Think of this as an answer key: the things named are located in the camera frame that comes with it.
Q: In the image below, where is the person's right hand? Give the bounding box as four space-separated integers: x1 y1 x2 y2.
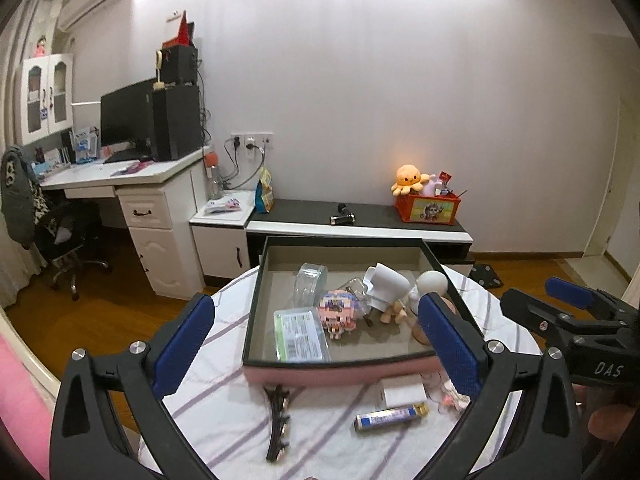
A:
572 384 640 443

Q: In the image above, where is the clear plastic case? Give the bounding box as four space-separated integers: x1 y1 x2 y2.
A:
295 262 329 307

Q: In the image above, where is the white cup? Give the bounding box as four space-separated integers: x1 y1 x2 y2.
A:
362 261 411 306

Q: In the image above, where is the black office chair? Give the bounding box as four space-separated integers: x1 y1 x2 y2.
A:
30 200 112 302

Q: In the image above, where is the black computer tower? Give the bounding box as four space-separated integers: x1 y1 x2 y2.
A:
151 84 202 162

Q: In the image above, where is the small wooden figure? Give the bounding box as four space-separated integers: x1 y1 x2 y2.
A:
380 300 408 325

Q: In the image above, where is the white desk with drawers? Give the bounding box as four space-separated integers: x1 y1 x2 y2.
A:
37 146 213 297

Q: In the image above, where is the green packet box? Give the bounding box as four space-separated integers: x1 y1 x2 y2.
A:
273 308 332 362

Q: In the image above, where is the orange octopus plush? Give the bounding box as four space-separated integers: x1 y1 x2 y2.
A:
391 164 431 197

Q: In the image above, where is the blue and gold battery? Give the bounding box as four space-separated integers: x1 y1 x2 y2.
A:
354 402 430 432

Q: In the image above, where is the small pink trinket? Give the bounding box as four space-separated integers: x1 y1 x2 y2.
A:
432 380 471 413

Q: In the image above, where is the blue and white box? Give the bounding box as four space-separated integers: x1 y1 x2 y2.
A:
70 127 100 161

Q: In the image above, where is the brown round object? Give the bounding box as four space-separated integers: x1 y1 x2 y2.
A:
412 295 457 348

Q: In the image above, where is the black floor scale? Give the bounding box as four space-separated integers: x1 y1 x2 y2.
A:
472 262 503 288

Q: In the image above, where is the blue snack bag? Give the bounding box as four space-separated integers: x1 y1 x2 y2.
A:
255 167 276 213

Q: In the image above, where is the black handheld device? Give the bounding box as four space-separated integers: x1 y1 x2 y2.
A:
329 203 356 226

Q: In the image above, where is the grey jacket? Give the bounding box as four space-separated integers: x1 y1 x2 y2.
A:
0 145 41 248

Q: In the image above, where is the black hair clip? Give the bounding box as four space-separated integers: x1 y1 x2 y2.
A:
265 384 292 462

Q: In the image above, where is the bottle with orange cap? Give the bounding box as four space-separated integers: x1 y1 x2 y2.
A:
204 149 223 200

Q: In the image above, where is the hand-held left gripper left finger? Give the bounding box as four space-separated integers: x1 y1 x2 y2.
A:
50 292 217 480

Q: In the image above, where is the colourful flat packet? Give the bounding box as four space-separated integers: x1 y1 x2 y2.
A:
205 197 244 215

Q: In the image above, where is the white wall cabinet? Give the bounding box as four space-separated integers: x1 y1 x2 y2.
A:
20 53 75 147

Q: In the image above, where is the white bed frame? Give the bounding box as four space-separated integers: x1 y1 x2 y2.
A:
0 305 66 396

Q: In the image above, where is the black speaker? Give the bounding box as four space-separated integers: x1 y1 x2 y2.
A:
159 45 199 86

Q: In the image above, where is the black computer monitor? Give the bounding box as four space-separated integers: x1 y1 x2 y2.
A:
100 77 157 153

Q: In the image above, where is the red gift box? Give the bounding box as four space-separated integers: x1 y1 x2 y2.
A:
162 10 196 48

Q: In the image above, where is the red toy box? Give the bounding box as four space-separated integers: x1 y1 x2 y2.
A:
395 192 462 226

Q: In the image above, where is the white bedside cabinet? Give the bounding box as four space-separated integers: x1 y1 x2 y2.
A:
190 190 258 288

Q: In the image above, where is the pink blanket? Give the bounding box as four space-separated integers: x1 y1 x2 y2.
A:
0 332 56 480

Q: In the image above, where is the low black bench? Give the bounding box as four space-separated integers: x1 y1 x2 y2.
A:
246 199 475 266

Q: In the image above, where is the white round ball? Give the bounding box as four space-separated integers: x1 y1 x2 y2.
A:
409 270 448 318

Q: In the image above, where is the black power cable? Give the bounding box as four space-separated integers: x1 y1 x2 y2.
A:
220 137 266 191

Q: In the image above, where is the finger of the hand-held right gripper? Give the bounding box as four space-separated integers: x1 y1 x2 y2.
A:
500 287 576 350
544 276 637 326

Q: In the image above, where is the pink cardboard box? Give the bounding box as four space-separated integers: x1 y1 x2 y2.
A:
242 236 486 387

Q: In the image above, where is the white power outlet strip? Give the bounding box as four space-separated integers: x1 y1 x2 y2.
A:
230 132 275 150

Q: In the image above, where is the round table with striped cloth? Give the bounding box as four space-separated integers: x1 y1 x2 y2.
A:
137 260 543 480

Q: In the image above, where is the black keyboard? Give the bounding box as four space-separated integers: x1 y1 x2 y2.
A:
102 149 151 163

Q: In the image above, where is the white charger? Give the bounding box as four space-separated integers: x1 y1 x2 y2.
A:
381 377 426 406

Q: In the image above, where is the cream curtain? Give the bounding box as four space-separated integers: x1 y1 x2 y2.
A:
0 0 53 313

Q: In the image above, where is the pink block figure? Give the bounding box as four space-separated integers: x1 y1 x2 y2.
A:
318 290 362 336

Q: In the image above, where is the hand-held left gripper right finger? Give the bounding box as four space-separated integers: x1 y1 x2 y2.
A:
417 293 584 480

